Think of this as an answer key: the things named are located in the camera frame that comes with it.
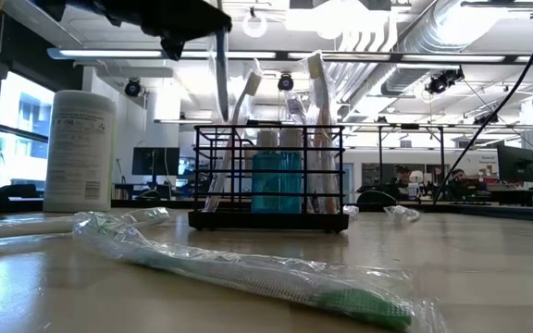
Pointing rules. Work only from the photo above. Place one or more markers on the white wipes canister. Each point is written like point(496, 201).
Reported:
point(80, 152)

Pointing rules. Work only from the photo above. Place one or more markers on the black ceiling track lights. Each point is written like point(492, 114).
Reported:
point(437, 84)

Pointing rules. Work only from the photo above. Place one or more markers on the black computer monitor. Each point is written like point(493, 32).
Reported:
point(155, 161)
point(516, 164)

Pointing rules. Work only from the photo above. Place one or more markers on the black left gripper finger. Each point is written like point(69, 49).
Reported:
point(197, 16)
point(202, 32)

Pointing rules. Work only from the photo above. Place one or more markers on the long ceiling light bar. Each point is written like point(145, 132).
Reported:
point(109, 53)

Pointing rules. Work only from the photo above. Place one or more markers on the person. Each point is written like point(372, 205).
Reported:
point(403, 175)
point(458, 176)

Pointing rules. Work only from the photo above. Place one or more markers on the black background metal frame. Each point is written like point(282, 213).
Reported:
point(380, 157)

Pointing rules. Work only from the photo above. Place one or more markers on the black ceiling spotlight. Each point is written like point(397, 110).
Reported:
point(285, 83)
point(132, 88)

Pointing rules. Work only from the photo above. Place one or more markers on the black chair back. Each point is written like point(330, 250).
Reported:
point(375, 199)

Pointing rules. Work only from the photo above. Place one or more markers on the silver ventilation duct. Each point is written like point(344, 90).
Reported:
point(414, 55)

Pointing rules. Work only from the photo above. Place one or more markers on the blue mouthwash bottle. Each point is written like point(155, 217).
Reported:
point(266, 185)
point(292, 185)

